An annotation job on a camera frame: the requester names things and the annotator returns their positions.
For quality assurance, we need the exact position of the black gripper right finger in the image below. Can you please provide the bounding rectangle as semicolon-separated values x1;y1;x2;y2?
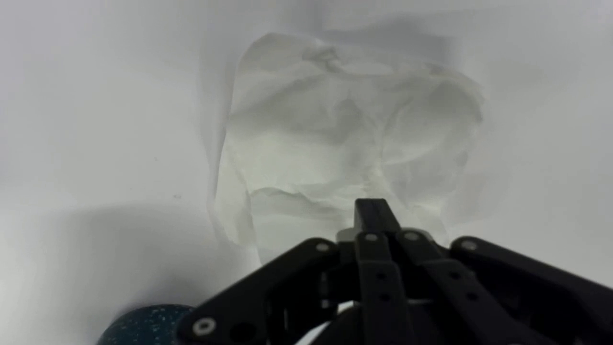
375;197;613;345

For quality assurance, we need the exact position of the dark green speckled mug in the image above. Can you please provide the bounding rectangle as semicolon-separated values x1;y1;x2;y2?
95;302;195;345

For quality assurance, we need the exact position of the white tissue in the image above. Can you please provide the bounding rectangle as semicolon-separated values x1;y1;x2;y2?
212;30;484;256

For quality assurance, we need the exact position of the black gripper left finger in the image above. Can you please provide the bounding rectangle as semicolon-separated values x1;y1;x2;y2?
174;197;384;345

